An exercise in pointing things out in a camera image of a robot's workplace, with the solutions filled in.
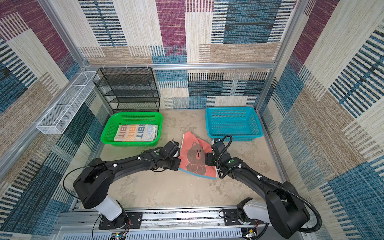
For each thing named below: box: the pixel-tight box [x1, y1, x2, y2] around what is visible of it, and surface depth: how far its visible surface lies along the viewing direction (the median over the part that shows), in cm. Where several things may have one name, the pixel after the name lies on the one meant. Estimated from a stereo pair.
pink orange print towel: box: [113, 124, 159, 142], surface depth 104 cm
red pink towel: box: [178, 131, 217, 180], surface depth 94 cm
